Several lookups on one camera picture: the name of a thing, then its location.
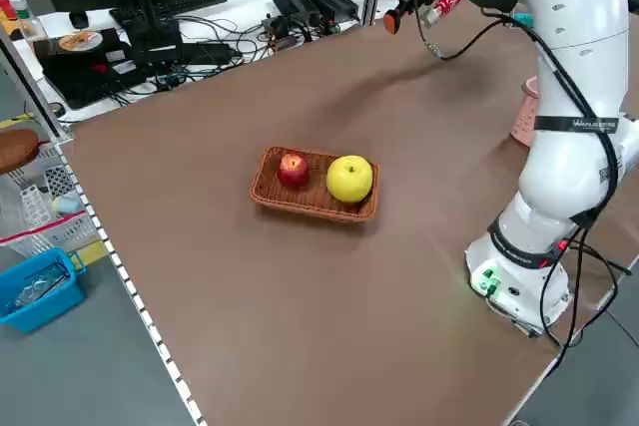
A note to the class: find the red Coca-Cola aluminium bottle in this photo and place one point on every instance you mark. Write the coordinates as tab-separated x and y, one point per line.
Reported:
449	1

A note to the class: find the pink plastic basket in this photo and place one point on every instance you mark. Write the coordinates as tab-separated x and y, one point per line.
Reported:
526	117

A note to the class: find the brown woven fruit basket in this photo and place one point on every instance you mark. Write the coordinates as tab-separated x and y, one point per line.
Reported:
309	204

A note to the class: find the white capped bottle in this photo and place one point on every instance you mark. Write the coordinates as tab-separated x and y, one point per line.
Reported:
17	7

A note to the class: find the white plastic basket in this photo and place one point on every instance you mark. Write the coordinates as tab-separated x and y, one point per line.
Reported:
60	234

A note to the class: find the blue plastic basket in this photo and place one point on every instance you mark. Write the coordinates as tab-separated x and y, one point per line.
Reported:
45	301

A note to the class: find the small electronics board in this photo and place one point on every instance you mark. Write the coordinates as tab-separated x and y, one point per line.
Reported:
277	29

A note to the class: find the yellow apple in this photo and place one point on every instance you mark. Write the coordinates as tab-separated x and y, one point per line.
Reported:
349	179

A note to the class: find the red apple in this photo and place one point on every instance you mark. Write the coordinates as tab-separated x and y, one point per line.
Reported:
293	171

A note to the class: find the black monitor stand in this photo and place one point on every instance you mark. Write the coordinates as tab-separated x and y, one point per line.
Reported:
150	32

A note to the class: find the black computer mouse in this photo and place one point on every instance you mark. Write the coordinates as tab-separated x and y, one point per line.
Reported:
78	20

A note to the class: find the orange white round disc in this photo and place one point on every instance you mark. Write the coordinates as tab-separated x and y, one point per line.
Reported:
80	42

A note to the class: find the black desk mat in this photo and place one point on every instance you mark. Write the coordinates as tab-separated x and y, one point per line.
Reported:
85	79

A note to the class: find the clear glass jar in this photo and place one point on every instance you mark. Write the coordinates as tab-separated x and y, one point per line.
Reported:
34	29

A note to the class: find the brown bread loaf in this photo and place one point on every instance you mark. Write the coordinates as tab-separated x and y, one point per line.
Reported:
15	149

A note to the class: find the white perforated edge rail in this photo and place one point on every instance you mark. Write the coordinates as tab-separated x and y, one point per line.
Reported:
130	286

